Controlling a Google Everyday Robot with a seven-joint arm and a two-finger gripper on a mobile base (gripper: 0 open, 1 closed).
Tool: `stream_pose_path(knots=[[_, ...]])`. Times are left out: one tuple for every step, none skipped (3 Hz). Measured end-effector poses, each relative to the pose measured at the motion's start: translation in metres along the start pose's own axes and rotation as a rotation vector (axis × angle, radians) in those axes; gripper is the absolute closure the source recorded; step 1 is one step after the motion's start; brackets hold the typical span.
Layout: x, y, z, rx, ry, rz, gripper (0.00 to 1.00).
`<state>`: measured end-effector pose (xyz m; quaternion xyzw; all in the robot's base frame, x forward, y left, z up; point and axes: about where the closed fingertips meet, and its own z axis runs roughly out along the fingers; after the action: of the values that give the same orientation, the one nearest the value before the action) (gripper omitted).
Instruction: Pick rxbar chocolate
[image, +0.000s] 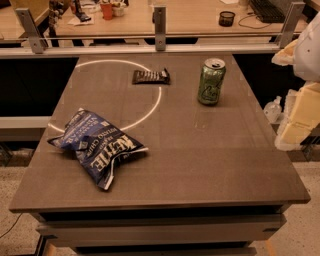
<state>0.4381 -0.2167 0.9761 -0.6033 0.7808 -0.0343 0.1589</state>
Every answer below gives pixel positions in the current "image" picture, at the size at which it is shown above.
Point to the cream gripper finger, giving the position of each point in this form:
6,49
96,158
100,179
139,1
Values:
301,115
285,56

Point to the dark chocolate rxbar wrapper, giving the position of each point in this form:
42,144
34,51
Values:
151,77

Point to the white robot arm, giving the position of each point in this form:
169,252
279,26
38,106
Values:
307,53

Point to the clear sanitizer bottle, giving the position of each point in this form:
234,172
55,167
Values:
273,109

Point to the black keyboard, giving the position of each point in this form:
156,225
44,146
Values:
267,12

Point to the black mesh cup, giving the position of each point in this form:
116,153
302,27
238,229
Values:
226,18

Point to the green soda can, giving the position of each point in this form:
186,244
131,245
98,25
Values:
211,80

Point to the orange cup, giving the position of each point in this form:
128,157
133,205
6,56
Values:
106,11

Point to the blue kettle chips bag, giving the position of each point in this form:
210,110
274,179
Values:
97,144

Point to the right metal rail bracket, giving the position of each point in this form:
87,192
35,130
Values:
293,15

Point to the metal rail bracket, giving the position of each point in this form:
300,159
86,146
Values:
159,16
293,15
36,41

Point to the metal guard rail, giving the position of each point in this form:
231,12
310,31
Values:
12,53

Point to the middle metal rail bracket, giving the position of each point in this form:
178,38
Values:
159,16

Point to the left metal rail bracket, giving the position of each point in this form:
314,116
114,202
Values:
36,41

